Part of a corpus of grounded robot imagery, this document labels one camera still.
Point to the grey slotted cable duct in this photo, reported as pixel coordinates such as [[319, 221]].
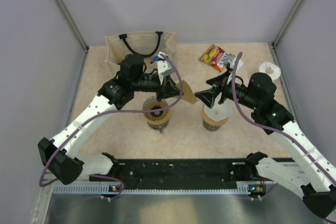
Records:
[[112, 189]]

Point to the brown paper coffee filter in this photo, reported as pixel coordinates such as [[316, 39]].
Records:
[[188, 94]]

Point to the red yellow candy packet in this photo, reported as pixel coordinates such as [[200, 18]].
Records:
[[215, 57]]

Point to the beige canvas tote bag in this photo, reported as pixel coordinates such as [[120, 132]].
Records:
[[146, 43]]

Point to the grey glass carafe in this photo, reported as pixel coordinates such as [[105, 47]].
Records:
[[211, 127]]

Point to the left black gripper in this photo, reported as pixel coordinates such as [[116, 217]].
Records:
[[168, 89]]

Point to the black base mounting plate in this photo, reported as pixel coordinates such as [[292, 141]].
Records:
[[213, 173]]

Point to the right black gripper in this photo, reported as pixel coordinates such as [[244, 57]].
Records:
[[219, 84]]

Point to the grey glass dripper cone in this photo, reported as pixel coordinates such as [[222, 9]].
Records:
[[152, 103]]

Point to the white paper coffee filter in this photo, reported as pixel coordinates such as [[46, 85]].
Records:
[[220, 111]]

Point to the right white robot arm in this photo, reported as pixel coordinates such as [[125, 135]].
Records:
[[315, 184]]

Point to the glass carafe with handle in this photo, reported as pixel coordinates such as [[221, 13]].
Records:
[[159, 128]]

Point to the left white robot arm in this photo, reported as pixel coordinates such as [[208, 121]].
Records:
[[59, 155]]

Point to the blue white item in bag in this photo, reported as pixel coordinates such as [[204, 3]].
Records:
[[157, 57]]

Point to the white tape roll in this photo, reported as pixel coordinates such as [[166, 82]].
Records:
[[270, 69]]

